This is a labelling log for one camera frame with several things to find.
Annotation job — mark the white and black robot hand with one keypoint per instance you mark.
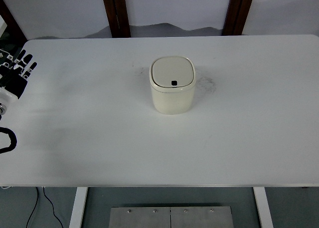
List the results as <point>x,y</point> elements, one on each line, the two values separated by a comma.
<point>15,85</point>

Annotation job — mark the cream trash bin with lid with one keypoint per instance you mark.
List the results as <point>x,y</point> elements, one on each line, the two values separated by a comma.
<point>173,100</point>

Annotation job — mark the dark wooden screen post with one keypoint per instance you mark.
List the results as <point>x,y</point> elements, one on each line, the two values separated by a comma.
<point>11,21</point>
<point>116,13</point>
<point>238,12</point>

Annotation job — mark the white table leg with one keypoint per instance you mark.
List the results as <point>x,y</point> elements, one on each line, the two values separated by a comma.
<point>78,208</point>
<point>263,208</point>

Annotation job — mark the grey metal plate with screws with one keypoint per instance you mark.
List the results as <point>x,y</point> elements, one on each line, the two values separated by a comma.
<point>139,219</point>
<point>202,219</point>

